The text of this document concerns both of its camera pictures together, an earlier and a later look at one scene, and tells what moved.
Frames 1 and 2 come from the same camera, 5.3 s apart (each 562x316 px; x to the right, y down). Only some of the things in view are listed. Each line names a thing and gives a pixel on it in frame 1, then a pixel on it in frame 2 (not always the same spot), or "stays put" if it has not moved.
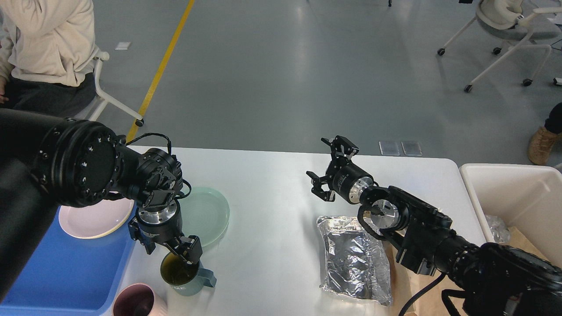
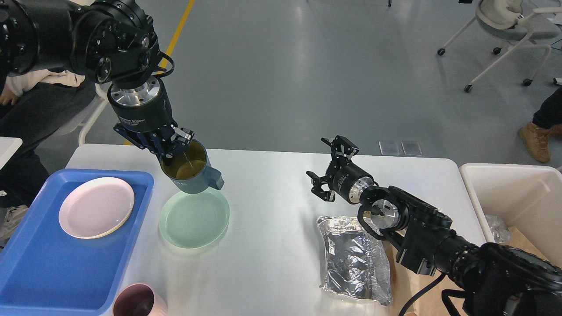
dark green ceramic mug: (185, 279) to (189, 171)
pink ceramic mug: (138, 299) stays put
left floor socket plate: (389, 148) stays put
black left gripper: (160, 226) to (147, 109)
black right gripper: (348, 179) stays put
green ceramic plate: (205, 213) stays put
